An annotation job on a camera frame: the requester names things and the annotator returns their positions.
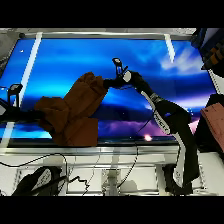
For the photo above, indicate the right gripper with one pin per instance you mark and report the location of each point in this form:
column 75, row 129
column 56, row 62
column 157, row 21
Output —
column 114, row 83

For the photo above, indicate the brown garment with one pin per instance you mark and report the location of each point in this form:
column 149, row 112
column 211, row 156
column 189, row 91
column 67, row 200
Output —
column 75, row 115

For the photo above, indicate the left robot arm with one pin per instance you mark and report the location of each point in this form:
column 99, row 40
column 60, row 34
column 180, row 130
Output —
column 20, row 116

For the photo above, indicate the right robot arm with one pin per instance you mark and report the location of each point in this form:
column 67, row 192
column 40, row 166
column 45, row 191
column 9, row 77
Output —
column 181, row 126

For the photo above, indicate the heap of clothes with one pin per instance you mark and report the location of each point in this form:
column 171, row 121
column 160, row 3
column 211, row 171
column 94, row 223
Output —
column 213, row 50

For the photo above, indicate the black garment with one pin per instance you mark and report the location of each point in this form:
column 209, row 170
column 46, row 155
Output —
column 205, row 140

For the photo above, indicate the pink garment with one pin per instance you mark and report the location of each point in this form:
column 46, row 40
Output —
column 215, row 123

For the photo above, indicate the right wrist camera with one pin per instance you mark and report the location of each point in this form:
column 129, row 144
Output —
column 117, row 62

